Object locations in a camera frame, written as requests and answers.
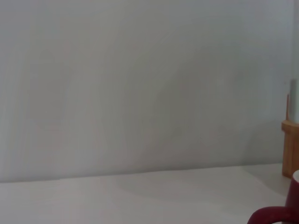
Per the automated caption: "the red ceramic cup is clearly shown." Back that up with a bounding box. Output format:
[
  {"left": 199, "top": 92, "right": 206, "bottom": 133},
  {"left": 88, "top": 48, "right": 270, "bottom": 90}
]
[{"left": 247, "top": 169, "right": 299, "bottom": 224}]

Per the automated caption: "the clear glass water dispenser jar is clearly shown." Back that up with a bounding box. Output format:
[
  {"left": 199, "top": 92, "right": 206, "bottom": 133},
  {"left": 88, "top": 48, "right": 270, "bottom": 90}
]
[{"left": 289, "top": 79, "right": 299, "bottom": 124}]

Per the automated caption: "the wooden dispenser stand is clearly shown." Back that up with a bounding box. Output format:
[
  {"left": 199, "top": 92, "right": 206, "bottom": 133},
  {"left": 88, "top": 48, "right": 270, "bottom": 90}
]
[{"left": 281, "top": 93, "right": 299, "bottom": 179}]

